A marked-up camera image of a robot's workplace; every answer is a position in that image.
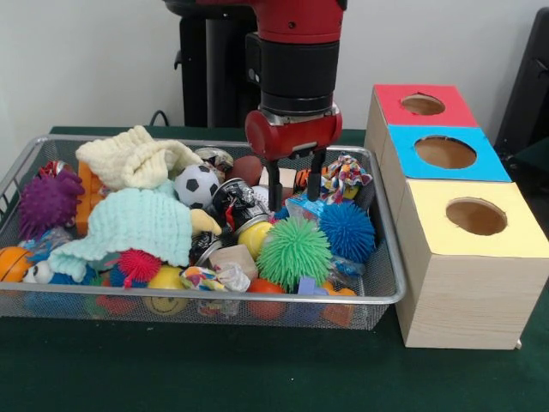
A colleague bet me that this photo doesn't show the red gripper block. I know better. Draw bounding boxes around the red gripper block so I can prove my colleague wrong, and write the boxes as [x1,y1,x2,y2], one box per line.
[244,109,344,212]

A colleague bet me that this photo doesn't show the yellow plush toy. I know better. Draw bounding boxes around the yellow plush toy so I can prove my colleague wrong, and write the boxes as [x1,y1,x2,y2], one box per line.
[190,209,223,237]

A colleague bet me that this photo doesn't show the mint knitted cloth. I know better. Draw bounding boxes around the mint knitted cloth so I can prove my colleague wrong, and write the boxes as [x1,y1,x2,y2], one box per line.
[48,188,194,284]

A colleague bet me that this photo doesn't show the wooden three-hole box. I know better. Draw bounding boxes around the wooden three-hole box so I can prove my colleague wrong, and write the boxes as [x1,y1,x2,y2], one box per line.
[363,83,549,349]

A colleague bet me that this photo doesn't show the clear mesh toy bin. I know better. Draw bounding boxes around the clear mesh toy bin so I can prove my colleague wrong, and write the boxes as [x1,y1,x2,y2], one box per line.
[0,133,407,331]

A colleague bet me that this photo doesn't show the white baseball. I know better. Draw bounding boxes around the white baseball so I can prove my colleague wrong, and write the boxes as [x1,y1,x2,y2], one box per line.
[250,185,272,207]

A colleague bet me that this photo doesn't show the green spiky rubber ball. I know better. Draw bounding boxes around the green spiky rubber ball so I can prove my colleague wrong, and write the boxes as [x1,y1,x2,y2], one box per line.
[256,216,334,293]

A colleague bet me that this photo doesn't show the blue spiky rubber ball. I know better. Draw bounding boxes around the blue spiky rubber ball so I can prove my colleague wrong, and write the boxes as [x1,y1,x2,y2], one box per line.
[317,201,377,264]

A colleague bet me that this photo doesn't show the black and white soccer ball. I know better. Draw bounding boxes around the black and white soccer ball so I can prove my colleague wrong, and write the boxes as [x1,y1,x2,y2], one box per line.
[173,164,220,211]

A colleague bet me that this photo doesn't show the cream knitted cloth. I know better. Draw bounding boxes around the cream knitted cloth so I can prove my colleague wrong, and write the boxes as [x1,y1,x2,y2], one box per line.
[75,124,203,190]

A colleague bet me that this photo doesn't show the pink spiky rubber ball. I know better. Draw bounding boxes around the pink spiky rubber ball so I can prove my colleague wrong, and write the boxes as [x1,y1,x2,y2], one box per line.
[112,247,163,289]

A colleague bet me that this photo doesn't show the dark green tablecloth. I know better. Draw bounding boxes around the dark green tablecloth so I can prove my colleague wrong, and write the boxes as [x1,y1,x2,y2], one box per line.
[0,124,549,412]
[508,136,549,173]

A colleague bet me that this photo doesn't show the purple spiky rubber ball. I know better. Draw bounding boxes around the purple spiky rubber ball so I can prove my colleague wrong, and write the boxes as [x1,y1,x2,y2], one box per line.
[17,169,86,241]

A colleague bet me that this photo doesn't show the black upright panel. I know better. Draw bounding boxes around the black upright panel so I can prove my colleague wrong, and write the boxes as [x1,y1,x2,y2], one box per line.
[492,7,549,151]

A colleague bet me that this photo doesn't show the orange basketball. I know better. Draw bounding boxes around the orange basketball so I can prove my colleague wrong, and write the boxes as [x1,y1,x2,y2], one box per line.
[0,246,35,283]

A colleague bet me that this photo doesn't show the multicolour knotted rope toy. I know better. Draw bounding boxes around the multicolour knotted rope toy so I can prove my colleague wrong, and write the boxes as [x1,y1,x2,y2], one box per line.
[319,154,373,203]

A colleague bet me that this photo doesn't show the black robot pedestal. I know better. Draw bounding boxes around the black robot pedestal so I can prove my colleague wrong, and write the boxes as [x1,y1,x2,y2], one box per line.
[164,0,263,128]

